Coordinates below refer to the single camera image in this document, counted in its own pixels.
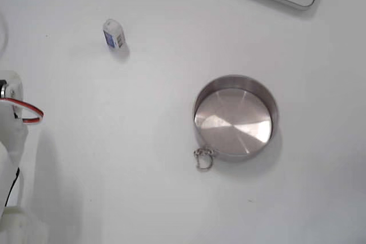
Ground red black servo cable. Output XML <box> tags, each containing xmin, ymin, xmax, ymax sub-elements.
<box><xmin>0</xmin><ymin>98</ymin><xmax>46</xmax><ymax>125</ymax></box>

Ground small white and blue box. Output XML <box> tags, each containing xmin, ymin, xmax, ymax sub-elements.
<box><xmin>102</xmin><ymin>18</ymin><xmax>127</xmax><ymax>51</ymax></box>

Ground small metal snap ring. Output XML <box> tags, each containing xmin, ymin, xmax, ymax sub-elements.
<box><xmin>193</xmin><ymin>147</ymin><xmax>214</xmax><ymax>172</ymax></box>

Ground round metal bowl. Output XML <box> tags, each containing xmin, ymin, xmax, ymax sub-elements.
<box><xmin>193</xmin><ymin>74</ymin><xmax>280</xmax><ymax>162</ymax></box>

